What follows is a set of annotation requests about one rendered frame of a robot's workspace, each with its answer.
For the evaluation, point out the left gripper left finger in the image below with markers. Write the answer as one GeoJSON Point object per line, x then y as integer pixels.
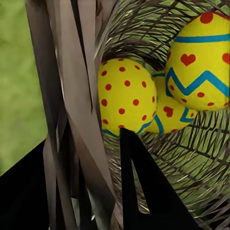
{"type": "Point", "coordinates": [23, 197]}

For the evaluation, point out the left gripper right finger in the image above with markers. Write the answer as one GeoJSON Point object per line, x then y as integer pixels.
{"type": "Point", "coordinates": [167, 211]}

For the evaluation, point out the wicker basket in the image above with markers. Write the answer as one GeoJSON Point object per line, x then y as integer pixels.
{"type": "Point", "coordinates": [71, 39]}

